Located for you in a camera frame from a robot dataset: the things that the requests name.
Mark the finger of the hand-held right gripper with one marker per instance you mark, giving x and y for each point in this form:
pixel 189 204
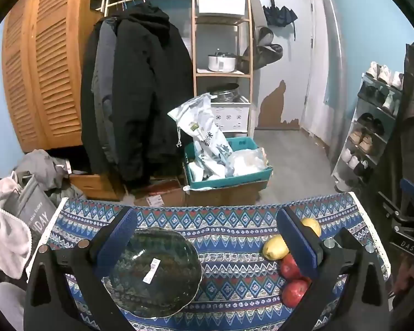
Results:
pixel 412 189
pixel 400 213

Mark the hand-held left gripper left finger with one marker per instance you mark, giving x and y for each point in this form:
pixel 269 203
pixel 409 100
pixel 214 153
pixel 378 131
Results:
pixel 119 238

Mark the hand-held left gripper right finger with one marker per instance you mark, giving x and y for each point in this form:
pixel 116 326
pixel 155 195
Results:
pixel 298 244

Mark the yellow lemon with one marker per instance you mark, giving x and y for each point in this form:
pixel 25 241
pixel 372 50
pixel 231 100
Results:
pixel 313 227
pixel 272 248

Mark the red apple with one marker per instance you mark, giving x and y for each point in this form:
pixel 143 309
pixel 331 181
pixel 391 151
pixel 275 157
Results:
pixel 289 267
pixel 293 293

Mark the dark green glass plate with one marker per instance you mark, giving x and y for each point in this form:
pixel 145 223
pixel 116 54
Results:
pixel 165 248

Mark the person's right hand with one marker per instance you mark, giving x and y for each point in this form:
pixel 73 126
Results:
pixel 407 275

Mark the flat cardboard box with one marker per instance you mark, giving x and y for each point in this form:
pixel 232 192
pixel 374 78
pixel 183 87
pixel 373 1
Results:
pixel 158 196

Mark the wooden drawer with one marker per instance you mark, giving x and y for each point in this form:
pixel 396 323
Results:
pixel 89 181

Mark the blue patterned tablecloth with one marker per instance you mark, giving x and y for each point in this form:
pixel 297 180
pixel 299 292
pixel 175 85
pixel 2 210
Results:
pixel 227 234

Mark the large cardboard box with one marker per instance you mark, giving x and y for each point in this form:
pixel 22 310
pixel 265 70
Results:
pixel 227 194

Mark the grey tote bag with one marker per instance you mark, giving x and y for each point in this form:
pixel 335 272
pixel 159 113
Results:
pixel 34 210

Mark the clear plastic bag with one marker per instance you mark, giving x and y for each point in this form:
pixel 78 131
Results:
pixel 248 162

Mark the teal plastic crate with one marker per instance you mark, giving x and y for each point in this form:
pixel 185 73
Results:
pixel 227 178

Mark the grey clothes pile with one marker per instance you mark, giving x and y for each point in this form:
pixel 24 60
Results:
pixel 41 165

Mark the white fleece garment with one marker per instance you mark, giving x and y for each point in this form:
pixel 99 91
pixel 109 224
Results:
pixel 3 227

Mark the shoe rack with shoes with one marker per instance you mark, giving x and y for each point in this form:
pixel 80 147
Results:
pixel 383 74

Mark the white printed rice bag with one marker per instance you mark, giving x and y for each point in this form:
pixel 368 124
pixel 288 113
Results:
pixel 203 127

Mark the white perforated basket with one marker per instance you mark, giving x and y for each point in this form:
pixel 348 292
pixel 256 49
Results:
pixel 231 117

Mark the black hooded coat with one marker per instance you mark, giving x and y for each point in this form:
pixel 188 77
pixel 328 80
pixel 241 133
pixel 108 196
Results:
pixel 141 93

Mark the grey jacket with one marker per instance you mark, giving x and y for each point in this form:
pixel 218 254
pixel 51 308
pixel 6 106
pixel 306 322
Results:
pixel 103 76

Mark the white door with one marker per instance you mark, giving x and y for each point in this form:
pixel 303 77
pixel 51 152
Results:
pixel 289 76

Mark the steel pot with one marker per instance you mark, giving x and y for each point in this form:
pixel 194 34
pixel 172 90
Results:
pixel 224 93

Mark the wooden louvered wardrobe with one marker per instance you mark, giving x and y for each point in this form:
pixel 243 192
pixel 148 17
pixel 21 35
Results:
pixel 51 76

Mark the wooden shelf unit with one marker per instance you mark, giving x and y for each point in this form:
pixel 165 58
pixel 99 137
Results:
pixel 195 58

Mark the grey backpack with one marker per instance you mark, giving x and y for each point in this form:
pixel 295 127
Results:
pixel 265 51

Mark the dark folded umbrella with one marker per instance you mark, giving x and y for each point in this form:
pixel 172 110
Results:
pixel 279 15

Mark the dark long bag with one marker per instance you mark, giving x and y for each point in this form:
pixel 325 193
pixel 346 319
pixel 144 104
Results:
pixel 253 3

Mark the white storage bin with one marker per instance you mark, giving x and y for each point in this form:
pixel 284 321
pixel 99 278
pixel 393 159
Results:
pixel 220 3

